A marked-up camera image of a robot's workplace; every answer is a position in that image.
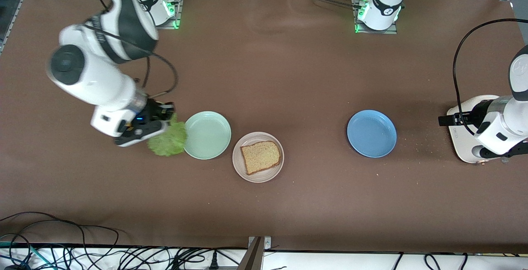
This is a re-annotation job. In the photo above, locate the green lettuce leaf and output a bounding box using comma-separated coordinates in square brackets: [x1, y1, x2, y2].
[147, 113, 187, 157]

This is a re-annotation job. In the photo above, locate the brown bread slice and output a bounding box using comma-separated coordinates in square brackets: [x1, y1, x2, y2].
[240, 141, 282, 175]

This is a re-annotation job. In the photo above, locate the light green plate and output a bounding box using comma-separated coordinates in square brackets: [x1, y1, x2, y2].
[184, 111, 232, 160]

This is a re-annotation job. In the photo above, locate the blue plate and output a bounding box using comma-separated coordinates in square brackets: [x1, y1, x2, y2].
[347, 110, 397, 158]

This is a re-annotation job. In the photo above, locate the beige plate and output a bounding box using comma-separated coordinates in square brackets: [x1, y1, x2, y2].
[232, 132, 285, 183]

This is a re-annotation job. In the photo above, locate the white toaster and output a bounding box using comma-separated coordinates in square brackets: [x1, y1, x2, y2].
[447, 95, 521, 164]

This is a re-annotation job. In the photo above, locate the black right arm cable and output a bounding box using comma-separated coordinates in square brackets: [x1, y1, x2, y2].
[85, 0, 179, 97]

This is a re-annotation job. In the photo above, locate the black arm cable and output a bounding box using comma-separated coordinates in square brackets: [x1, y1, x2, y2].
[453, 18, 528, 136]
[85, 0, 179, 97]

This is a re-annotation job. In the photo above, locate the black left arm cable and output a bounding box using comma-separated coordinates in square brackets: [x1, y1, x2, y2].
[453, 18, 528, 136]

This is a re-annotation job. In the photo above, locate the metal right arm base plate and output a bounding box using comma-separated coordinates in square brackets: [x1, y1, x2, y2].
[155, 0, 182, 29]

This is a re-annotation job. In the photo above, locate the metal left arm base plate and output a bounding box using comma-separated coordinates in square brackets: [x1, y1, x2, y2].
[352, 0, 398, 35]

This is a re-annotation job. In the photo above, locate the black looped cable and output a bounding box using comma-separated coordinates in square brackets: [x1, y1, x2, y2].
[0, 211, 120, 248]

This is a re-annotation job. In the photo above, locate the black tangled cable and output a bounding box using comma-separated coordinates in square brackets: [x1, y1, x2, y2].
[118, 246, 215, 270]

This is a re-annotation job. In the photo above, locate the metal camera mount bar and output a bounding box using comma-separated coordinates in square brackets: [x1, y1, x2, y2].
[241, 236, 273, 270]

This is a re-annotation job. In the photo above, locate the teal cable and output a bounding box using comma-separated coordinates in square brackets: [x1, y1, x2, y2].
[0, 241, 56, 270]

